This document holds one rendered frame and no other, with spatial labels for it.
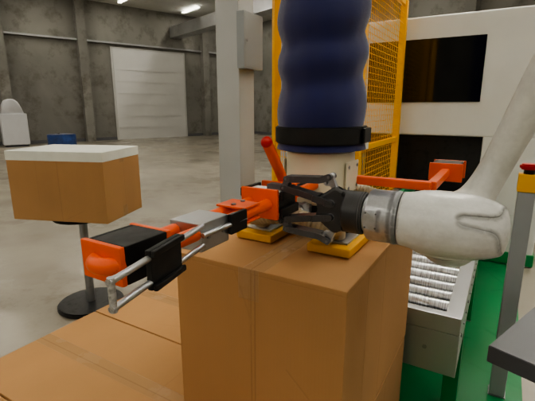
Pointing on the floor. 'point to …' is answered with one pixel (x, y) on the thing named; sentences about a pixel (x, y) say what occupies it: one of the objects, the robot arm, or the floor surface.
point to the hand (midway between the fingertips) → (267, 200)
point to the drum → (61, 138)
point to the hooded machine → (13, 124)
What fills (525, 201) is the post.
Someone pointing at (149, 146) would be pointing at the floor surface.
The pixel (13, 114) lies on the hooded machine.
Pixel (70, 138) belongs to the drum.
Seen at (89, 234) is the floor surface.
